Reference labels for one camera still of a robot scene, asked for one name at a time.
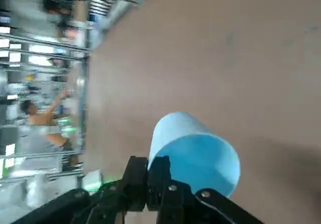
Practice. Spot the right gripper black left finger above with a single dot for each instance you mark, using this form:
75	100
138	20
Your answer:
105	204

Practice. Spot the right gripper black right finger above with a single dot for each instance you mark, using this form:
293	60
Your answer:
175	204

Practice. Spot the blue plastic cup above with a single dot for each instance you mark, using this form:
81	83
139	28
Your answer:
180	126

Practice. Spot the person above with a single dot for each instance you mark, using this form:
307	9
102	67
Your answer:
57	6
37	123

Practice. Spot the metal shelving rack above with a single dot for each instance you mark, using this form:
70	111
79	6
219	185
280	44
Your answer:
82	83

